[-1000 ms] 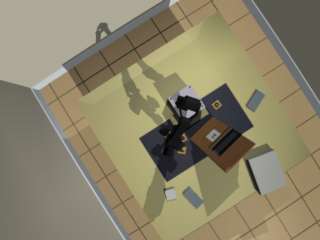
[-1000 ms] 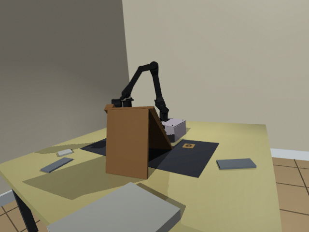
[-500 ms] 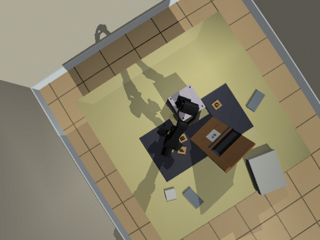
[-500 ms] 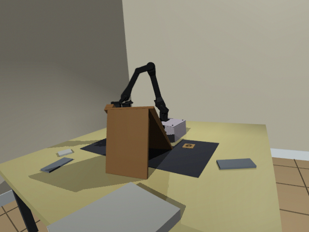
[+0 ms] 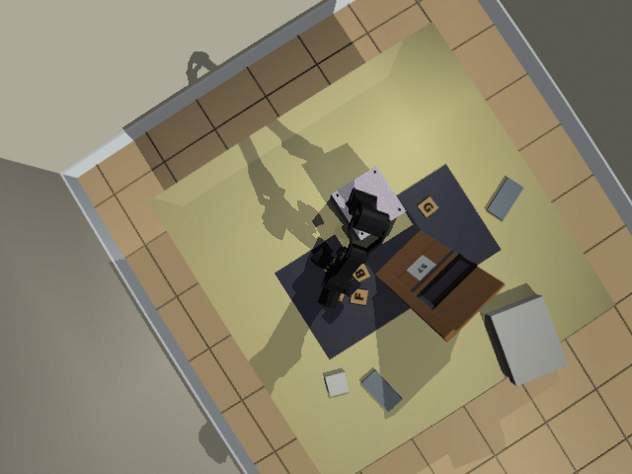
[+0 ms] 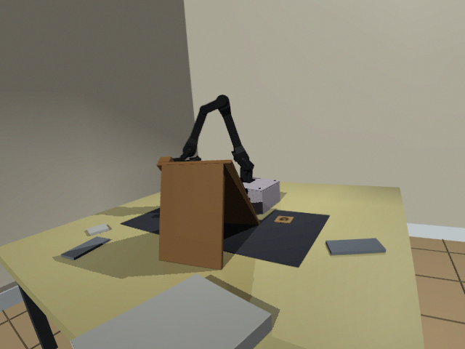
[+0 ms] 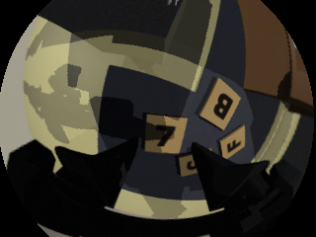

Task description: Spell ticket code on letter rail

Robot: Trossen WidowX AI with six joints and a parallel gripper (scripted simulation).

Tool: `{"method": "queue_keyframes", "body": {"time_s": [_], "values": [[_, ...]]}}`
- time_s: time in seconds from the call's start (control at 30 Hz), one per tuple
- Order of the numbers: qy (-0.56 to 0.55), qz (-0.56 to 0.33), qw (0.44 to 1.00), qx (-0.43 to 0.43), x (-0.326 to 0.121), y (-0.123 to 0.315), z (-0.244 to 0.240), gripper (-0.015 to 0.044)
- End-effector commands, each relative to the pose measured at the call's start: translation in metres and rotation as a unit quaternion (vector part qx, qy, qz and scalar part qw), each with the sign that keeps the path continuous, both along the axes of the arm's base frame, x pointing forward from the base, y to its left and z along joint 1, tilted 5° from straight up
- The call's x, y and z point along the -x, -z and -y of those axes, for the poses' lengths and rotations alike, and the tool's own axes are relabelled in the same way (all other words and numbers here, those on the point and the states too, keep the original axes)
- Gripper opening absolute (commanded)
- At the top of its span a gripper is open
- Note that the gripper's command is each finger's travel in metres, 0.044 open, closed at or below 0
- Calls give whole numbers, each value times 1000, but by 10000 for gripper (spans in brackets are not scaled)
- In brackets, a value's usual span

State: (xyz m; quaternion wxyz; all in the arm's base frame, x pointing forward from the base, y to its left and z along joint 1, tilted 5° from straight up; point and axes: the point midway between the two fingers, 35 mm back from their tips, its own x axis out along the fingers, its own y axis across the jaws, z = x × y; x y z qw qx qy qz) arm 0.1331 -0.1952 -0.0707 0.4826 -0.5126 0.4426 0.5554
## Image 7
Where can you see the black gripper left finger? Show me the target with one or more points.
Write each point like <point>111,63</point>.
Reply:
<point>106,170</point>

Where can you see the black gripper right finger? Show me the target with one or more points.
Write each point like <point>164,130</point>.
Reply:
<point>220,177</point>

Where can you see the tan letter tile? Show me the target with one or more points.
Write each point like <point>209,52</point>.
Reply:
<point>220,104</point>
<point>164,134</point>
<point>233,142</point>
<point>187,165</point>

